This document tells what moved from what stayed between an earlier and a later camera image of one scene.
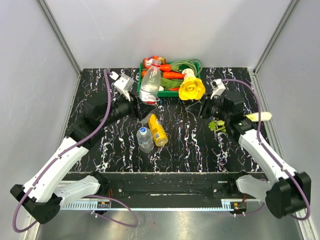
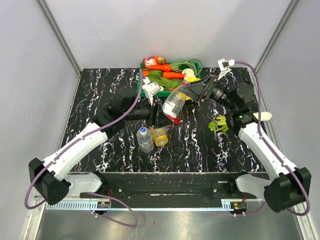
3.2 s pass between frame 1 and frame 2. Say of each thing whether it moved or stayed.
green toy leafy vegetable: stayed
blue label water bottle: stayed
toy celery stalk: stayed
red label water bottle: moved
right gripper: moved
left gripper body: moved
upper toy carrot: stayed
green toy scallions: stayed
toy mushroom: stayed
